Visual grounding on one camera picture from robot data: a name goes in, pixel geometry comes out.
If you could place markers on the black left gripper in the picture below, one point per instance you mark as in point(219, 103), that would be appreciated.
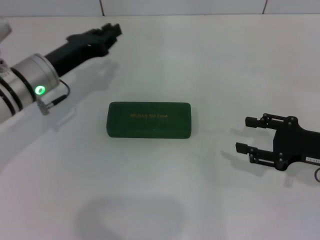
point(75, 51)

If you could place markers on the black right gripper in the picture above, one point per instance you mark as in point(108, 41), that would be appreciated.
point(295, 147)

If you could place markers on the green glasses case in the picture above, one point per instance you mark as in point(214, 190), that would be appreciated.
point(150, 120)

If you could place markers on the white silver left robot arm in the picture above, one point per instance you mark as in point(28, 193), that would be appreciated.
point(22, 80)

